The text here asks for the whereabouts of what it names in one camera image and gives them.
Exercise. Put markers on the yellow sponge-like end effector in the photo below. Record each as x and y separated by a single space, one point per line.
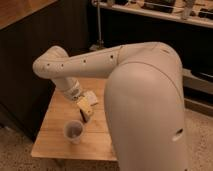
84 105

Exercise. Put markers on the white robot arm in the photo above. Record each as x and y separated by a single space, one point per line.
143 99

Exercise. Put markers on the white plastic cup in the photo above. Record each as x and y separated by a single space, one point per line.
73 131

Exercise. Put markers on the wooden low table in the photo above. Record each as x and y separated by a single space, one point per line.
95 143

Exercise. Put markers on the dark wooden cabinet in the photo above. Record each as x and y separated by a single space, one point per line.
24 97

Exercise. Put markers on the vertical metal pole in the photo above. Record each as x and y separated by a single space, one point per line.
100 41

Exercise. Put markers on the upper cluttered shelf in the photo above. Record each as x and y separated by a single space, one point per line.
193 12

